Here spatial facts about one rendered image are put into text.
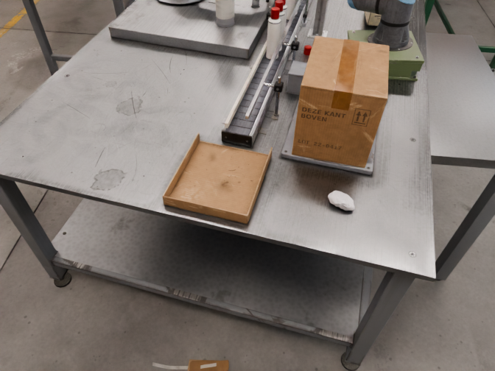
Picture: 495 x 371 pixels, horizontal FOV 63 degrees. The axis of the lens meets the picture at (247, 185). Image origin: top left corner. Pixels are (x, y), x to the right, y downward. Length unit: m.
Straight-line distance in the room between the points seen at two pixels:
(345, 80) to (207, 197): 0.53
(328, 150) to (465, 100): 0.72
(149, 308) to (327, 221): 1.07
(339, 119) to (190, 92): 0.67
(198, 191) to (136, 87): 0.63
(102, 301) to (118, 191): 0.87
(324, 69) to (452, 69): 0.88
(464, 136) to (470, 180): 1.17
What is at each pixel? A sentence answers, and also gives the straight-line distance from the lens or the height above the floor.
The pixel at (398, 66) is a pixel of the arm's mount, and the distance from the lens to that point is 1.82.
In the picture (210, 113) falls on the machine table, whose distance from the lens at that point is 1.54.
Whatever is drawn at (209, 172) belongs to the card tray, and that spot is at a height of 0.83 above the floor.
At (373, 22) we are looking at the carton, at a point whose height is 0.87.
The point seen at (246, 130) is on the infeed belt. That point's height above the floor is 0.88.
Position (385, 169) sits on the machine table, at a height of 0.83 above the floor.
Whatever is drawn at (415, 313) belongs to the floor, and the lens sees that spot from 2.11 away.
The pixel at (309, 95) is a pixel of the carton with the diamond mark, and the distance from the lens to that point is 1.19.
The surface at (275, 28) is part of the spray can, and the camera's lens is 1.69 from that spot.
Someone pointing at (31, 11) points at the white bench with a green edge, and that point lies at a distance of 3.29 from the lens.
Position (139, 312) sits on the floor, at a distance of 2.00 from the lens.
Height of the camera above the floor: 1.76
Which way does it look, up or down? 48 degrees down
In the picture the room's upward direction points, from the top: 1 degrees clockwise
